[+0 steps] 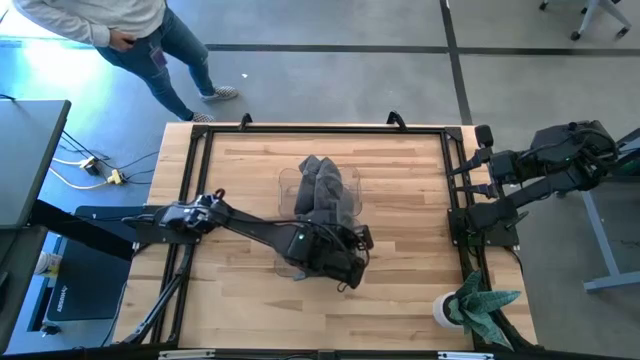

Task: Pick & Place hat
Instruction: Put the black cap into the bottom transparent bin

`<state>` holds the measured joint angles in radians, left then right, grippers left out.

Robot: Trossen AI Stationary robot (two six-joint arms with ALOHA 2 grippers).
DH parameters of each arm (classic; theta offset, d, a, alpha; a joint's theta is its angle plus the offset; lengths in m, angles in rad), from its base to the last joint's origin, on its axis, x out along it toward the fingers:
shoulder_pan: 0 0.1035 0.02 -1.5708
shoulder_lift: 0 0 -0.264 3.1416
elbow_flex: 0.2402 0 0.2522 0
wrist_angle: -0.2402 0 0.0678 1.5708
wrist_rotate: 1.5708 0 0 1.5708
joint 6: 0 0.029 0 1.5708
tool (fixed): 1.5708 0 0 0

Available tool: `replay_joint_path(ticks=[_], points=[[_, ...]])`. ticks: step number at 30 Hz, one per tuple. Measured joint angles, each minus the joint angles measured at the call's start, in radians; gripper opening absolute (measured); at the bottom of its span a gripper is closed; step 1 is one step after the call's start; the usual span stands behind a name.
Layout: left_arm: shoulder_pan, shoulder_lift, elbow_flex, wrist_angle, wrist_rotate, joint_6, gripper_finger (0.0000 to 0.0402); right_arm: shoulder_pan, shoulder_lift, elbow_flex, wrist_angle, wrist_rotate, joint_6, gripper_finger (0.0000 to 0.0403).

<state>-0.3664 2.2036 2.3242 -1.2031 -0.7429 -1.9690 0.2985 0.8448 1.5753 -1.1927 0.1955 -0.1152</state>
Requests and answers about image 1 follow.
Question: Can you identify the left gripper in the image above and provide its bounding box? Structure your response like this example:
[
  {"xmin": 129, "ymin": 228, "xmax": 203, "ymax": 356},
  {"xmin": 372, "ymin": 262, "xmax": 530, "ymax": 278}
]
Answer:
[{"xmin": 312, "ymin": 227, "xmax": 375, "ymax": 292}]

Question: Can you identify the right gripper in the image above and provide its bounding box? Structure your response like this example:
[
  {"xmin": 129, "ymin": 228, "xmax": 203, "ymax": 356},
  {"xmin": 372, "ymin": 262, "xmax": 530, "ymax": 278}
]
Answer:
[{"xmin": 448, "ymin": 124, "xmax": 527, "ymax": 201}]

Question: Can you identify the dark grey cap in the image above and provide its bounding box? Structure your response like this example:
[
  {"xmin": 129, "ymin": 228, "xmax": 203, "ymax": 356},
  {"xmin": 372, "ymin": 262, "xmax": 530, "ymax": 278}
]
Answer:
[{"xmin": 293, "ymin": 153, "xmax": 324, "ymax": 217}]

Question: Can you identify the clear plastic bin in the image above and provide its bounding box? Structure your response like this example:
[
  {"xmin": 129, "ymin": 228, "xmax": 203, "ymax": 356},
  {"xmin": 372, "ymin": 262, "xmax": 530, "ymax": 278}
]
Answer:
[
  {"xmin": 272, "ymin": 219, "xmax": 364, "ymax": 279},
  {"xmin": 277, "ymin": 166, "xmax": 362, "ymax": 221}
]

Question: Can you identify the green plant in white pot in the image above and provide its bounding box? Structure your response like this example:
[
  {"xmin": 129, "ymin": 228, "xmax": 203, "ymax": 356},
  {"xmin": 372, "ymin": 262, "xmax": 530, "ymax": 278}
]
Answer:
[{"xmin": 432, "ymin": 269, "xmax": 524, "ymax": 351}]

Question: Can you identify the black diagonal strut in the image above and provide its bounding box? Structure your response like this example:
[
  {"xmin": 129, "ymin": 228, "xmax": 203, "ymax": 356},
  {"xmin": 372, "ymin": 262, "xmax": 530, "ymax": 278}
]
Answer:
[{"xmin": 121, "ymin": 243, "xmax": 197, "ymax": 346}]

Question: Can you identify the office chair base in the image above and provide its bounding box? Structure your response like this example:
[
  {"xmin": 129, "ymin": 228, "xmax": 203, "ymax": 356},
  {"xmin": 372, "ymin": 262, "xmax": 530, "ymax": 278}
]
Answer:
[{"xmin": 537, "ymin": 0, "xmax": 632, "ymax": 42}]

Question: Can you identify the black mat with logo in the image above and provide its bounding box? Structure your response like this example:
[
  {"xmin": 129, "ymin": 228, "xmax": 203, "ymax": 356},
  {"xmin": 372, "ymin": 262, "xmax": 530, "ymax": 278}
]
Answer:
[{"xmin": 45, "ymin": 238, "xmax": 132, "ymax": 322}]

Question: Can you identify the black desk beam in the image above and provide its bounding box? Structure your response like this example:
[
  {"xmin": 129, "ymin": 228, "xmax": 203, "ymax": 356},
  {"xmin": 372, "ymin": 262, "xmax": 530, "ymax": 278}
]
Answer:
[{"xmin": 27, "ymin": 198, "xmax": 136, "ymax": 262}]

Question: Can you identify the person's hand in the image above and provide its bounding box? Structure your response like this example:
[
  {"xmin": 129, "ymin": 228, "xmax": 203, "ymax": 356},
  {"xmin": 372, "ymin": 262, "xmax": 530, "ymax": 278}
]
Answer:
[{"xmin": 108, "ymin": 28, "xmax": 136, "ymax": 53}]

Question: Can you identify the grey desk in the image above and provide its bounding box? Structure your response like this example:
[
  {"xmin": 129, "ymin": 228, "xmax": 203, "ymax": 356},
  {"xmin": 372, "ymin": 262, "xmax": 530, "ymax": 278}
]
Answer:
[{"xmin": 0, "ymin": 98, "xmax": 72, "ymax": 230}]

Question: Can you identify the person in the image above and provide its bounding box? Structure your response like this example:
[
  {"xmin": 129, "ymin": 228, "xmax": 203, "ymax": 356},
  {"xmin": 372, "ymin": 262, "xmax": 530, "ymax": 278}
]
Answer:
[{"xmin": 12, "ymin": 0, "xmax": 240, "ymax": 124}]

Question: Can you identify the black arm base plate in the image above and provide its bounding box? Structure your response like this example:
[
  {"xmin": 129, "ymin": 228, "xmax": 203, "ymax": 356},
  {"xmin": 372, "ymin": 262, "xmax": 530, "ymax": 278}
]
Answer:
[
  {"xmin": 448, "ymin": 207, "xmax": 521, "ymax": 247},
  {"xmin": 74, "ymin": 204, "xmax": 206, "ymax": 246}
]

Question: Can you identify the black metal table frame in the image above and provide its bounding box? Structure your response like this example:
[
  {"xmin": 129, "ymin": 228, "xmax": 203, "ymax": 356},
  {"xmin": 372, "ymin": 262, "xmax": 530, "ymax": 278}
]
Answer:
[{"xmin": 149, "ymin": 123, "xmax": 536, "ymax": 351}]

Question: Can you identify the grey metal desk frame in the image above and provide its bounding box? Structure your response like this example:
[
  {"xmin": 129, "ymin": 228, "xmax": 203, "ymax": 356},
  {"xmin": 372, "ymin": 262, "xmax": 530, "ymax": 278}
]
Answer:
[{"xmin": 582, "ymin": 127, "xmax": 640, "ymax": 292}]

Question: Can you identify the silver bracket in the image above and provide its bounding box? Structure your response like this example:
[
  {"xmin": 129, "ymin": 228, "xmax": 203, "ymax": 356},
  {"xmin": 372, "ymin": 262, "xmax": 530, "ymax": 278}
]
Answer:
[
  {"xmin": 158, "ymin": 349, "xmax": 216, "ymax": 360},
  {"xmin": 438, "ymin": 351, "xmax": 495, "ymax": 360}
]

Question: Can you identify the pale yellow cable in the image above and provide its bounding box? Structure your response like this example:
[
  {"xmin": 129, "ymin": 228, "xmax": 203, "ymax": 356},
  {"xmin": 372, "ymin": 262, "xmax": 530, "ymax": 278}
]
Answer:
[{"xmin": 48, "ymin": 157, "xmax": 109, "ymax": 191}]

